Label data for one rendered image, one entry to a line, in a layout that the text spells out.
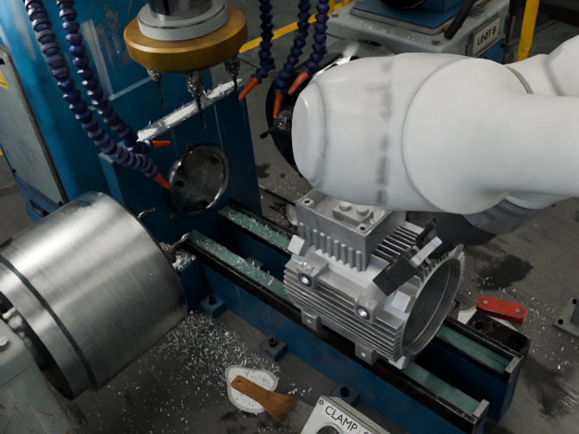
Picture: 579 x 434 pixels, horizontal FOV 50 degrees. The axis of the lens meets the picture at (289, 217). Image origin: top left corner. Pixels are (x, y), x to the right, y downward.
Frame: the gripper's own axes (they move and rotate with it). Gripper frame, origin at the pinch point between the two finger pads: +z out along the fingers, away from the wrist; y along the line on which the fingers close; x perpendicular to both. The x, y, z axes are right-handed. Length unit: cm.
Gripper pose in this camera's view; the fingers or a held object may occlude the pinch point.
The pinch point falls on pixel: (394, 275)
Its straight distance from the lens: 80.8
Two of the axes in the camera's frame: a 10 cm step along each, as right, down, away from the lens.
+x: 6.8, 7.2, -1.5
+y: -6.7, 5.3, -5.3
